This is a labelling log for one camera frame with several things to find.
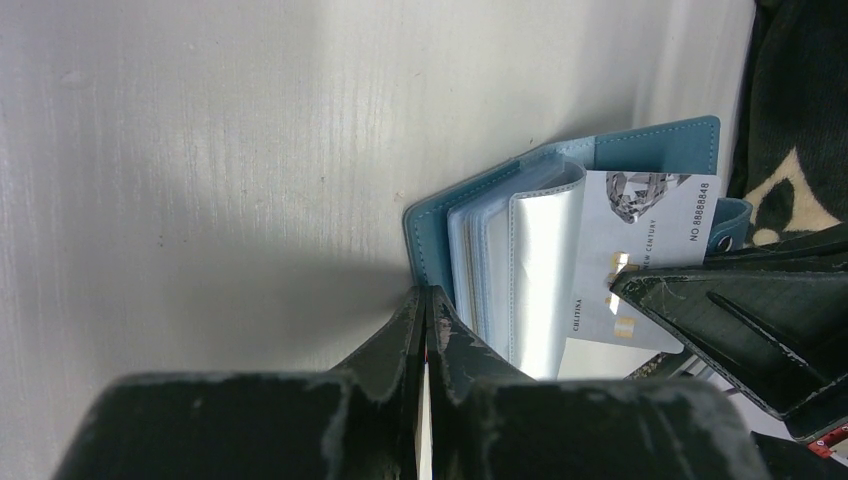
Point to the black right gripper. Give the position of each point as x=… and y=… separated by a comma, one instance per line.
x=771, y=319

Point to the black floral fleece blanket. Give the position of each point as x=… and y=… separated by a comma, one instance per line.
x=790, y=159

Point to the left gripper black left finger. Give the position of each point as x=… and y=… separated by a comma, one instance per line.
x=385, y=381

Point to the blue leather card holder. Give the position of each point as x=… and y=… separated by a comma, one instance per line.
x=504, y=244

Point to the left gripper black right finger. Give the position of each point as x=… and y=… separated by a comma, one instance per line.
x=463, y=375

